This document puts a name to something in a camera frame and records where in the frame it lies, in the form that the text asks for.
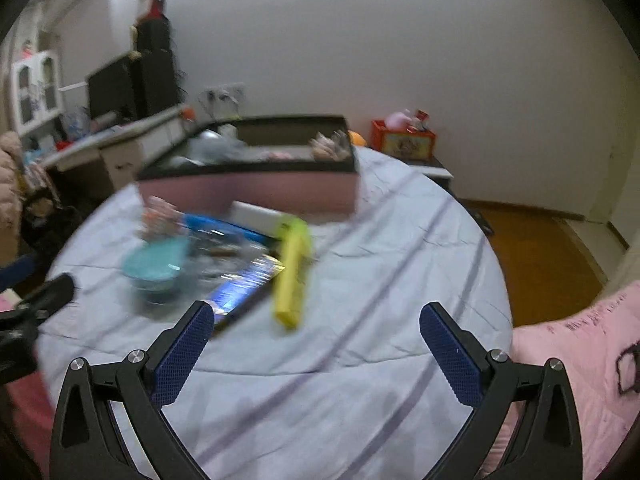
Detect black computer tower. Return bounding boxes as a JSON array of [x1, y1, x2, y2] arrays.
[[134, 49, 181, 117]]

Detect white eraser box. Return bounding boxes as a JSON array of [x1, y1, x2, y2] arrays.
[[231, 201, 292, 234]]

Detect black speaker box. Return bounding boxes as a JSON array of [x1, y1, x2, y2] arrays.
[[136, 16, 172, 54]]

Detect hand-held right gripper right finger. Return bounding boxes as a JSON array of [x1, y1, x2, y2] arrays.
[[419, 301, 583, 480]]

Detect black computer monitor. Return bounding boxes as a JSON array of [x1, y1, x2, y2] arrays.
[[86, 56, 139, 121]]

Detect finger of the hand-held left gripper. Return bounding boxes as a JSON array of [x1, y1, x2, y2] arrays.
[[19, 273, 77, 319], [0, 254, 39, 291]]

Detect yellow highlighter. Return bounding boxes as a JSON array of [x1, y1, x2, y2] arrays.
[[271, 217, 314, 331]]

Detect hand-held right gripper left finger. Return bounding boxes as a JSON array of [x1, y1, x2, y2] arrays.
[[50, 300, 216, 480]]

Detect pink printed cloth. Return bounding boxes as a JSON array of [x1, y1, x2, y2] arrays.
[[480, 280, 640, 480]]

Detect white wall socket strip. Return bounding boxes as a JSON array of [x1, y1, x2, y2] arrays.
[[205, 82, 247, 104]]

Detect pink puffer jacket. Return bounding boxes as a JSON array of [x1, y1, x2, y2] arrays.
[[0, 130, 27, 232]]

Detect pink building block toy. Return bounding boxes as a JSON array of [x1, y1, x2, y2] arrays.
[[140, 197, 182, 241]]

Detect white desk with drawers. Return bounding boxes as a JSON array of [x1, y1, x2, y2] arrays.
[[37, 105, 186, 202]]

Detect blue highlighter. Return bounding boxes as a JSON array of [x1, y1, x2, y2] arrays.
[[182, 214, 267, 242]]

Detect pink bedding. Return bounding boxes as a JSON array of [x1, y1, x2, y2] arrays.
[[0, 370, 57, 463]]

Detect red printed box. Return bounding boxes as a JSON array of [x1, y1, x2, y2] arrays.
[[371, 119, 437, 161]]

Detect pink box with black rim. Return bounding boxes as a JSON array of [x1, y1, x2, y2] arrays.
[[136, 116, 361, 224]]

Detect pink figurine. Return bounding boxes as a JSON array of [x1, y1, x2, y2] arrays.
[[310, 130, 351, 162]]

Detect white glass-door cabinet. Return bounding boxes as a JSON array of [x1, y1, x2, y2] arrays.
[[11, 50, 64, 134]]

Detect dark low cabinet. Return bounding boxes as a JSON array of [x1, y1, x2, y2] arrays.
[[400, 152, 455, 181]]

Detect black office chair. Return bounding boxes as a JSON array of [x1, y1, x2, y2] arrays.
[[20, 195, 84, 262]]

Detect teal round container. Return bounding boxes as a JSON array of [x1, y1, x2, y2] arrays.
[[122, 239, 194, 294]]

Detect shiny dark packet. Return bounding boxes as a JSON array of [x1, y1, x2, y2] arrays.
[[210, 255, 286, 334]]

